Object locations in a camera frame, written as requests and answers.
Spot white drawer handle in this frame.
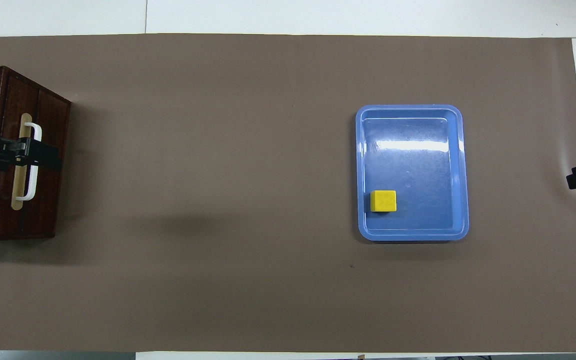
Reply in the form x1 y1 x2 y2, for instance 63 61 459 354
15 122 43 202

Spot yellow cube block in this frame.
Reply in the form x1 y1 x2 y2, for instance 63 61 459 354
370 190 398 213

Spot dark wooden drawer cabinet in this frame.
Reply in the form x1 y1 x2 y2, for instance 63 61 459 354
0 65 72 242

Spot blue plastic tray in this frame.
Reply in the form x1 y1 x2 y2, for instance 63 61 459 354
355 104 470 243

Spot brown table mat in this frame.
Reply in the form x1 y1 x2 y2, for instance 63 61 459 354
0 33 576 354

